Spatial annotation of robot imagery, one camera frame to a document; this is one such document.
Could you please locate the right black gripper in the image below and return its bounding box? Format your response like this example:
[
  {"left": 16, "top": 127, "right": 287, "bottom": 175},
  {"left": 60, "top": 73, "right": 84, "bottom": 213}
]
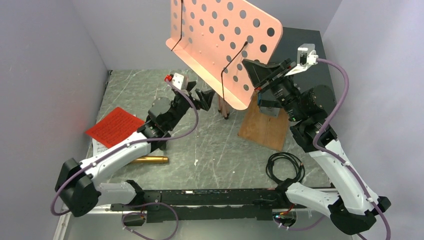
[{"left": 242, "top": 57, "right": 307, "bottom": 122}]

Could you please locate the pink music stand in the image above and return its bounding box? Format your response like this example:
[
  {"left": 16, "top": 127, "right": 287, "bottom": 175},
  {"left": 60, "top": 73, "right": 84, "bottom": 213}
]
[{"left": 166, "top": 0, "right": 283, "bottom": 118}]

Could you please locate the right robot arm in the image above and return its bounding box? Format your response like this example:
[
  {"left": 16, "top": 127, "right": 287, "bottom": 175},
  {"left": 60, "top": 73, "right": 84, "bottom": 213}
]
[{"left": 242, "top": 55, "right": 391, "bottom": 239}]

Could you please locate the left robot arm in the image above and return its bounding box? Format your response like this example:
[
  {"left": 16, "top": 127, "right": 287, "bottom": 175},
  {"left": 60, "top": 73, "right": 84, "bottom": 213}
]
[{"left": 55, "top": 89, "right": 215, "bottom": 217}]

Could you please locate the dark teal amplifier box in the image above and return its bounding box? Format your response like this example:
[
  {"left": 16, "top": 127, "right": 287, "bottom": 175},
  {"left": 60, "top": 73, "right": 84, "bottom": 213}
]
[{"left": 268, "top": 27, "right": 334, "bottom": 93}]

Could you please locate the wooden board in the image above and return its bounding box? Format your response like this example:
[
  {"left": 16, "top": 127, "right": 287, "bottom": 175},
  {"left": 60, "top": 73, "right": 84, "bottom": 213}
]
[{"left": 237, "top": 95, "right": 289, "bottom": 152}]

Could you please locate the gold metal tube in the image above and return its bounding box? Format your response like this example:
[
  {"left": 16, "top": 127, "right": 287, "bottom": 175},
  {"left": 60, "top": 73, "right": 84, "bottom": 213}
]
[{"left": 130, "top": 156, "right": 169, "bottom": 164}]

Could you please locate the red sheet music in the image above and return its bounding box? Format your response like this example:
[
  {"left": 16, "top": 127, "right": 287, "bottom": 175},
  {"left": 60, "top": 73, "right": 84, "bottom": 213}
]
[{"left": 85, "top": 107, "right": 145, "bottom": 148}]

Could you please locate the white sheet music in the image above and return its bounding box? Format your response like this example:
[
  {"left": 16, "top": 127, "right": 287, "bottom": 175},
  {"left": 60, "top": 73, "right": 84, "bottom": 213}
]
[{"left": 92, "top": 138, "right": 108, "bottom": 156}]

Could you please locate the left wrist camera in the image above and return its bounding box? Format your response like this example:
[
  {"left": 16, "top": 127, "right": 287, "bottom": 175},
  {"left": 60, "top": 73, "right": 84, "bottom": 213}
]
[{"left": 164, "top": 73, "right": 197, "bottom": 92}]

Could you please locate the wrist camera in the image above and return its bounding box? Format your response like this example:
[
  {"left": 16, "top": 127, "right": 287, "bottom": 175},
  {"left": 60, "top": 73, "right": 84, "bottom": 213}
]
[
  {"left": 285, "top": 43, "right": 319, "bottom": 76},
  {"left": 164, "top": 73, "right": 197, "bottom": 92}
]

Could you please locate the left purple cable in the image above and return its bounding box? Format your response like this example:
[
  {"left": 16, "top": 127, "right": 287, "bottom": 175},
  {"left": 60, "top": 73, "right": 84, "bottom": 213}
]
[{"left": 50, "top": 82, "right": 200, "bottom": 217}]

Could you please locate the purple cable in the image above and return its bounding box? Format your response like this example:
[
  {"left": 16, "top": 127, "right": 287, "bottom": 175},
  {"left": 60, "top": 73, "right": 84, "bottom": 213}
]
[
  {"left": 311, "top": 58, "right": 392, "bottom": 240},
  {"left": 50, "top": 82, "right": 200, "bottom": 217}
]

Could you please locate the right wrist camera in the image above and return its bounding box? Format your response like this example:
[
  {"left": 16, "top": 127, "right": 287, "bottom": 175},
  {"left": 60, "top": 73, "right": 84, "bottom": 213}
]
[{"left": 285, "top": 43, "right": 319, "bottom": 76}]

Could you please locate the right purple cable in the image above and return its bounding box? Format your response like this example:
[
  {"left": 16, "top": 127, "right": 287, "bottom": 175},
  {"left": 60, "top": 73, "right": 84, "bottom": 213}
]
[{"left": 311, "top": 58, "right": 392, "bottom": 240}]

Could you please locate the coiled black cable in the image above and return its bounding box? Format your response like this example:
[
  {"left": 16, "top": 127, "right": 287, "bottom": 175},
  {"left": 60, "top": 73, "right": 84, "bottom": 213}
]
[{"left": 265, "top": 152, "right": 306, "bottom": 184}]

